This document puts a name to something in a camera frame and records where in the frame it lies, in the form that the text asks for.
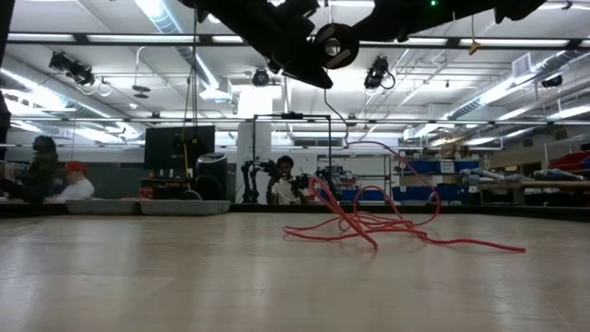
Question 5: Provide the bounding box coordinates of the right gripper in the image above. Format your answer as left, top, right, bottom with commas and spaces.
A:
352, 0, 497, 42

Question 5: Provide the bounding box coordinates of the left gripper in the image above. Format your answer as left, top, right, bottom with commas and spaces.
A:
202, 0, 334, 89

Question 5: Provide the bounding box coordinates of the black wire spool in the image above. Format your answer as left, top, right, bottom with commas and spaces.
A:
313, 22, 361, 71

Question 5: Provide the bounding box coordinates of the red wire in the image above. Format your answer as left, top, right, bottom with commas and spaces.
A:
283, 87, 526, 254

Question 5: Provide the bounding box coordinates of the yellow hanging tag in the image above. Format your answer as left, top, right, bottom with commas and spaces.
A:
468, 13, 481, 56

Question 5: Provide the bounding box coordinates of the person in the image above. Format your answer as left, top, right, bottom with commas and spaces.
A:
45, 160, 96, 202
265, 155, 311, 206
18, 135, 60, 204

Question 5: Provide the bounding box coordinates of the blue storage bin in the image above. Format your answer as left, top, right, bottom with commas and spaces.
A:
405, 159, 480, 175
391, 184, 480, 203

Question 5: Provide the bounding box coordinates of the white ceiling vent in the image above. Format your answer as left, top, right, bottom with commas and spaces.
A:
512, 53, 534, 79

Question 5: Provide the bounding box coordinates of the black monitor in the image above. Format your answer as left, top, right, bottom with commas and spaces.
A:
144, 124, 217, 172

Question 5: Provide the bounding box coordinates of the grey tool kit case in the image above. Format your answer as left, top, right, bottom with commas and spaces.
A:
66, 197, 231, 217

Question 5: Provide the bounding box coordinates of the black overhead light bar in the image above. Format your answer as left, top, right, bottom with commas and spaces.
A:
0, 30, 590, 51

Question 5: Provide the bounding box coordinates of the wooden work table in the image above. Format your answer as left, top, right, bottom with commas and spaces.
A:
478, 180, 590, 206

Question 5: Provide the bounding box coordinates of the red storage bin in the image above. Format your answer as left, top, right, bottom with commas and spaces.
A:
548, 150, 590, 172

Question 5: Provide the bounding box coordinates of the black ceiling camera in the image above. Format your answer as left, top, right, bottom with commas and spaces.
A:
252, 67, 271, 88
48, 51, 97, 88
363, 55, 396, 91

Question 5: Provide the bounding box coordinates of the black rig frame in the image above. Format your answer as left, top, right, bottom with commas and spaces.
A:
252, 112, 333, 204

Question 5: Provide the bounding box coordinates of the black aluminium table frame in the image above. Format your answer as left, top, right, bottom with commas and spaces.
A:
0, 177, 590, 221

